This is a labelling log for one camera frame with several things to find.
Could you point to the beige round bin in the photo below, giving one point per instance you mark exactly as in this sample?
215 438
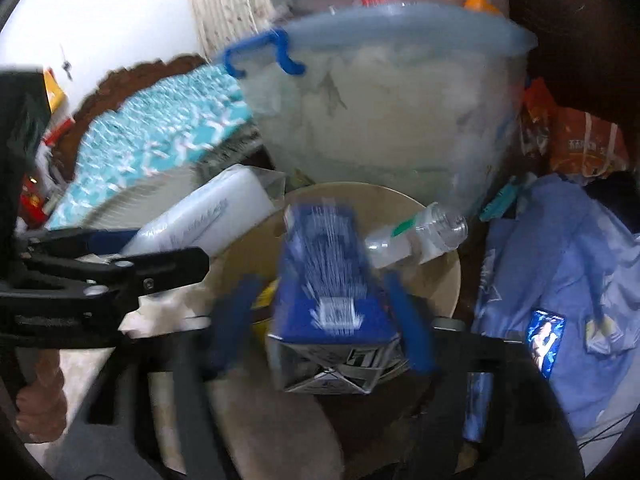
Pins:
250 250

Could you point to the large translucent storage box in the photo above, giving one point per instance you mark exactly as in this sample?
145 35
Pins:
390 110

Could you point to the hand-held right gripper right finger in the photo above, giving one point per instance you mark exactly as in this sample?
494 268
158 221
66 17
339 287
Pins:
407 330

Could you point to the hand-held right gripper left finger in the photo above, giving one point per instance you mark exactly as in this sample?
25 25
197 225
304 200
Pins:
235 320

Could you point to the leaf print curtain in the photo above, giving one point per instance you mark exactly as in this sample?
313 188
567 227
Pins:
225 5

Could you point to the light blue clothing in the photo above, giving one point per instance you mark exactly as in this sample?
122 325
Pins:
565 260

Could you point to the orange snack bag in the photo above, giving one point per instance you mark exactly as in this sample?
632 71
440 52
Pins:
587 145
537 120

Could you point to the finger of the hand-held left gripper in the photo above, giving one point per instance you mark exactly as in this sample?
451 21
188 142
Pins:
160 267
105 242

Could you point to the clear plastic bottle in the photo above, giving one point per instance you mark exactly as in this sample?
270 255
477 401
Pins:
425 237

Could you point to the blue milk carton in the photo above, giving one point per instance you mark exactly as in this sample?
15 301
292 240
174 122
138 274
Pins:
330 285

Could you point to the person's left hand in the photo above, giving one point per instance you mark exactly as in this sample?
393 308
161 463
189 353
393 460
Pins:
42 400

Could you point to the teal patterned cloth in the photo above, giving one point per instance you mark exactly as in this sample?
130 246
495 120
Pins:
150 145

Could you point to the white plastic packet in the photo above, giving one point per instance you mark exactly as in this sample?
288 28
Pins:
200 220

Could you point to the teal plastic clip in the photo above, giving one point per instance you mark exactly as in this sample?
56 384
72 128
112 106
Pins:
500 199

